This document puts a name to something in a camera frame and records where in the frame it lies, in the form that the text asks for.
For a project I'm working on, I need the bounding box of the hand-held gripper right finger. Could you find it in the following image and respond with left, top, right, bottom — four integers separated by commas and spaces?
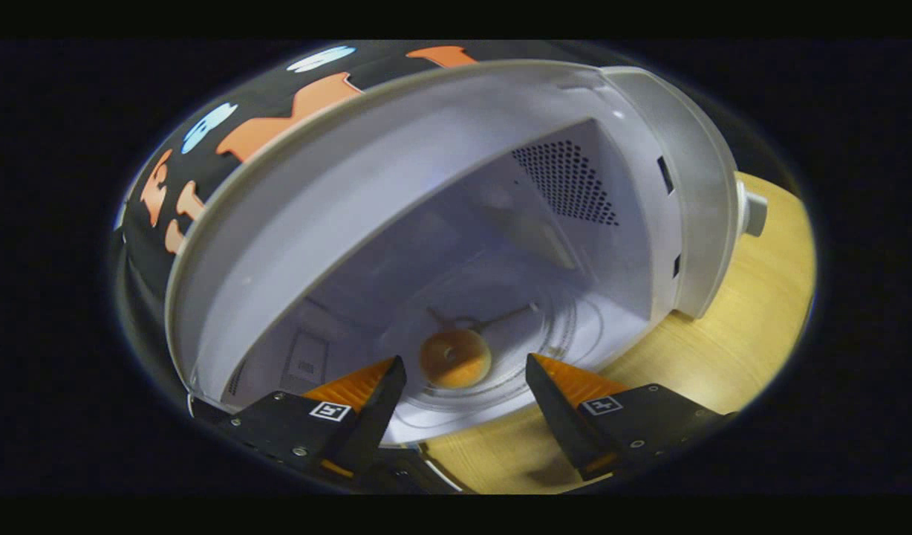
525, 353, 735, 482

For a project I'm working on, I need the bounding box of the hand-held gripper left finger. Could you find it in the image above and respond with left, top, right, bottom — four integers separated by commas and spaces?
229, 355, 408, 480

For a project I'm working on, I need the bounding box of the sugared orange doughnut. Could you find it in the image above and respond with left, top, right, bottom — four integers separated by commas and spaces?
417, 328, 492, 389

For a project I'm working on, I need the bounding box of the white microwave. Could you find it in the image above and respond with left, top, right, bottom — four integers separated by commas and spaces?
163, 59, 769, 495

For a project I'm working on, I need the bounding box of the glass microwave turntable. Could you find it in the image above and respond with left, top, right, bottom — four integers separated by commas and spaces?
374, 267, 605, 447

